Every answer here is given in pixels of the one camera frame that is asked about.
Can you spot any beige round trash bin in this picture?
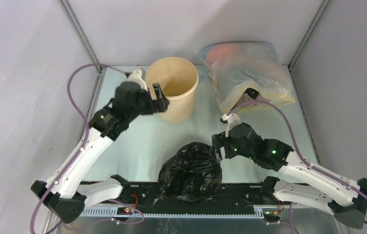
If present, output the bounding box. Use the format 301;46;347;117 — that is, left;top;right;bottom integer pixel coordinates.
145;57;199;122

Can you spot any black plastic trash bag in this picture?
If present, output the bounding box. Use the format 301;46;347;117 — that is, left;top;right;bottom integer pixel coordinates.
157;142;222;203

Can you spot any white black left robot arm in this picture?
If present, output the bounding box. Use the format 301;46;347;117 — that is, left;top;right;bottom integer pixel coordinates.
31;81;170;224

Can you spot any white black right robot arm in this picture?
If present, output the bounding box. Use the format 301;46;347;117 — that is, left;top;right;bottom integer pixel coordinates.
212;123;367;229

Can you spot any translucent bag of supplies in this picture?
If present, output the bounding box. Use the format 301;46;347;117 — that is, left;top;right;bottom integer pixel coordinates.
198;41;295;113

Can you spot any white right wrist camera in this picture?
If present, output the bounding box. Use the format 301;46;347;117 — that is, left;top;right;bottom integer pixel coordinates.
220;113;241;137

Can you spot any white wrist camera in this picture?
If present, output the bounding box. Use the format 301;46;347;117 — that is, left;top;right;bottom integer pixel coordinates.
220;113;241;137
126;69;148;92

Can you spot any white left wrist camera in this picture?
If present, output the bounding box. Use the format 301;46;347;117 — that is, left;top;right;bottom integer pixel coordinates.
126;69;148;92

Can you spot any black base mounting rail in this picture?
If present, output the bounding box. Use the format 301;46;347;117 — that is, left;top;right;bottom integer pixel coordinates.
118;182;278;216

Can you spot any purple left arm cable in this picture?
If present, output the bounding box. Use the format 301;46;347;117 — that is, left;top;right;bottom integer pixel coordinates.
29;63;146;234

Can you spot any aluminium frame post left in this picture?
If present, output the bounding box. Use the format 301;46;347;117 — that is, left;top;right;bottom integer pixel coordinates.
58;0;99;63

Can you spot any aluminium frame post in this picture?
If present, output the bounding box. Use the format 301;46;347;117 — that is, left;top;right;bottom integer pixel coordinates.
58;0;99;63
288;0;331;71

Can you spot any aluminium frame post right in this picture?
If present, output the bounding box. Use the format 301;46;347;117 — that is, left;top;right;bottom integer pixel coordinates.
288;0;331;71

